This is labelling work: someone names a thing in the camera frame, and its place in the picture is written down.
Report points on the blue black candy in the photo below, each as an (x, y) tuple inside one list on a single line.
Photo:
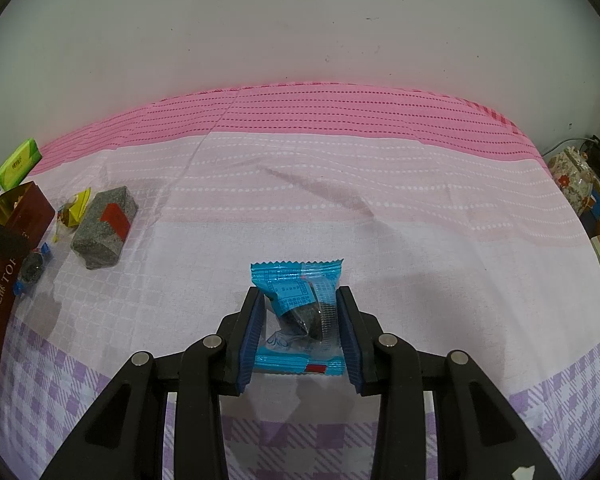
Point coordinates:
[(303, 298)]

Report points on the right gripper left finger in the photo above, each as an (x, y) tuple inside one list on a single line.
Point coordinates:
[(241, 333)]

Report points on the yellow wrapped candy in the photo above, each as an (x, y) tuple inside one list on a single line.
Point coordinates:
[(69, 216)]

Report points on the blue dark candy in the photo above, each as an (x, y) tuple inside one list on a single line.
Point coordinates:
[(33, 267)]

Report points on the green tissue pack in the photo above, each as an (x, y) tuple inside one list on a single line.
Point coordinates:
[(19, 164)]

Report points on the pink purple checkered tablecloth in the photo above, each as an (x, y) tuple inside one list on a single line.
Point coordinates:
[(446, 221)]

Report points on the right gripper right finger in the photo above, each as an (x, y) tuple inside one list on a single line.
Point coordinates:
[(357, 332)]

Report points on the floral ceramic pot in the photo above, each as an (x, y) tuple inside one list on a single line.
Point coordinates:
[(573, 176)]

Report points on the gold rectangular metal tin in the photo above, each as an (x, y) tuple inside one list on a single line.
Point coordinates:
[(25, 215)]

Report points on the grey sesame cake block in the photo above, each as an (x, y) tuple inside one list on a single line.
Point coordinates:
[(105, 227)]

